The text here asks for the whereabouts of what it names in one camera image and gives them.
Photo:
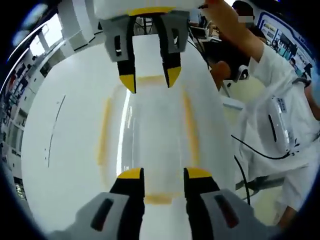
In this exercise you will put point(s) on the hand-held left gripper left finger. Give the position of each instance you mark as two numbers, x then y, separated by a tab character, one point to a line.
112	212

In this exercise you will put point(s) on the person in white coat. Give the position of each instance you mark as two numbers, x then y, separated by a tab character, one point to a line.
275	75

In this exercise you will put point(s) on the blue framed wall poster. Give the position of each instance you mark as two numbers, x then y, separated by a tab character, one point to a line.
282	37

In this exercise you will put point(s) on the background shelving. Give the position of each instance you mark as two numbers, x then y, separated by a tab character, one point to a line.
12	125

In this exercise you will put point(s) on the white chest-worn device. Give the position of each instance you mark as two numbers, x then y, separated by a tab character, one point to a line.
282	125

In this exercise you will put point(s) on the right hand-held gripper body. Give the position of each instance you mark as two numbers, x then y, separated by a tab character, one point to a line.
140	3

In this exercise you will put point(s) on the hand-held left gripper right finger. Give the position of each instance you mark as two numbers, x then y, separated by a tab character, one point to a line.
215	215

